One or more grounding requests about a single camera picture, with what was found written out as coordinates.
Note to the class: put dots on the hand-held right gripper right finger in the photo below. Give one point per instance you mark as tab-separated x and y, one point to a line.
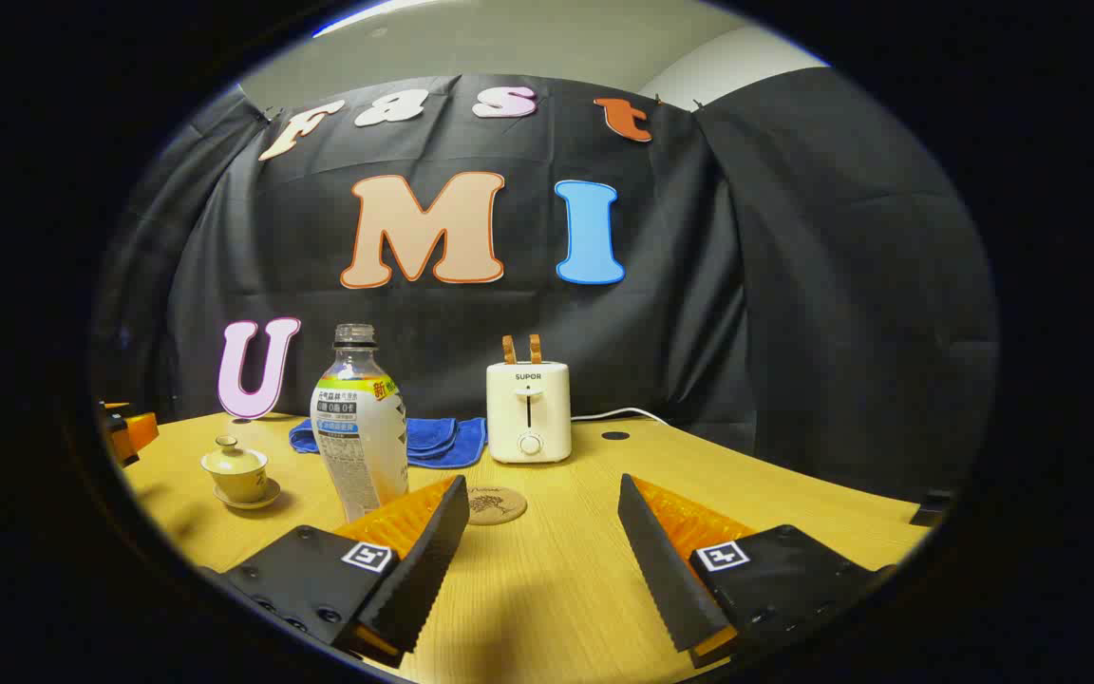
661	570

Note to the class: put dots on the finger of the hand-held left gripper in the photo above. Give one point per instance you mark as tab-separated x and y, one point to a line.
134	432

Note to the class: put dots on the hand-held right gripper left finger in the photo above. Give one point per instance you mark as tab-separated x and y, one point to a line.
433	556

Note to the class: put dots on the round cork coaster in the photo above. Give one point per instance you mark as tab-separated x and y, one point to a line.
499	505

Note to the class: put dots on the yellow ceramic teacup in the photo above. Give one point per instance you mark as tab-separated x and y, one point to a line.
238	484

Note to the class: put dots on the clear plastic water bottle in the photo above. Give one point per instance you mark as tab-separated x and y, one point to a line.
357	437

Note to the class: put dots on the blue folded towel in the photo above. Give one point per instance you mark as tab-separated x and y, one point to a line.
447	439

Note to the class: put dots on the yellow ceramic saucer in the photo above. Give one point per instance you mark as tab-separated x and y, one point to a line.
267	496

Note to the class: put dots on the cream white toaster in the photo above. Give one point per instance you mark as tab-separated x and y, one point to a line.
528	408

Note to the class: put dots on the toasted bread slice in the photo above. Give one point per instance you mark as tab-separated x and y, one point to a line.
509	350
536	350

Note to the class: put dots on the black backdrop cloth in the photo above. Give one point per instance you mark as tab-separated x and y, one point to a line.
746	285

